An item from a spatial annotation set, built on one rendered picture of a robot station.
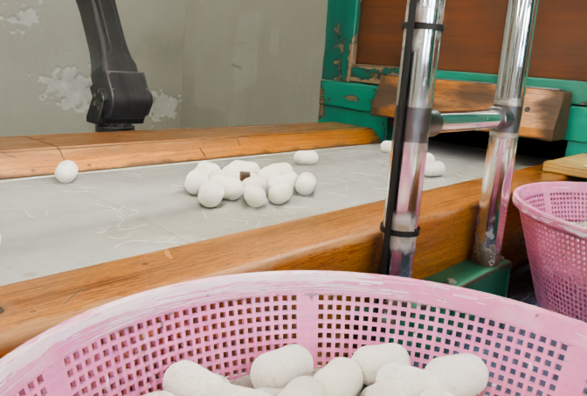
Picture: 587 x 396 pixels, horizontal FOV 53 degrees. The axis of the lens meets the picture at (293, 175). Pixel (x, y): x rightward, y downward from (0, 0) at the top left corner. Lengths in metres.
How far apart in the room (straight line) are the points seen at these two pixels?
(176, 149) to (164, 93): 2.22
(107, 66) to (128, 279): 0.70
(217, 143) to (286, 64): 1.66
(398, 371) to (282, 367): 0.05
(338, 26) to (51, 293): 0.91
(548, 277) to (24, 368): 0.42
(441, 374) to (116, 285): 0.15
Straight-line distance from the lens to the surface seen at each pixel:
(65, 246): 0.43
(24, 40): 2.64
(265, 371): 0.27
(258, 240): 0.36
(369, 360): 0.29
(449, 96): 0.94
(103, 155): 0.68
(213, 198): 0.52
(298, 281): 0.30
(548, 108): 0.88
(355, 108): 1.09
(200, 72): 2.88
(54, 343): 0.24
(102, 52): 0.99
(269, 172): 0.61
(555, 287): 0.54
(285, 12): 2.45
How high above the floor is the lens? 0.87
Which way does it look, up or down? 11 degrees down
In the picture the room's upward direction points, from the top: 4 degrees clockwise
